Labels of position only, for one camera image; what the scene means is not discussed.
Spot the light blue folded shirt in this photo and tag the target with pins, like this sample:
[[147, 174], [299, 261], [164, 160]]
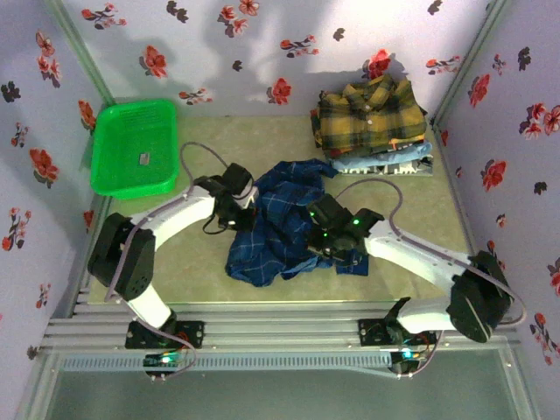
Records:
[[394, 155]]

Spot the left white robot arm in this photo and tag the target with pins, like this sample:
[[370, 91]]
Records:
[[175, 210]]

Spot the aluminium corner post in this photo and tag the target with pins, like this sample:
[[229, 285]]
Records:
[[472, 57], [79, 44]]

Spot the yellow plaid folded shirt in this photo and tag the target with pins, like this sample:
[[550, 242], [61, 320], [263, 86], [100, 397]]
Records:
[[372, 114]]

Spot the grey printed folded shirt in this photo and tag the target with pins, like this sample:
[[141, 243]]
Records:
[[394, 168]]

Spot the green plastic basket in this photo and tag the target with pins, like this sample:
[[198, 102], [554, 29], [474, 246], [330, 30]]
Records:
[[131, 131]]

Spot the aluminium rail base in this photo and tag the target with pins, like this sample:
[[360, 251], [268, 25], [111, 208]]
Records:
[[280, 324]]

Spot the blue plaid long sleeve shirt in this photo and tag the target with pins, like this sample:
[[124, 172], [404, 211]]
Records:
[[280, 227]]

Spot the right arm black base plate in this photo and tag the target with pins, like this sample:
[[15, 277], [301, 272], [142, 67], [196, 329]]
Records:
[[372, 332]]

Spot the dark folded shirt orange print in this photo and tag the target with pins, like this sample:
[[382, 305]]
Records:
[[350, 151]]

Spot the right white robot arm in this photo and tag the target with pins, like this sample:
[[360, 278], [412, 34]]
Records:
[[415, 258]]

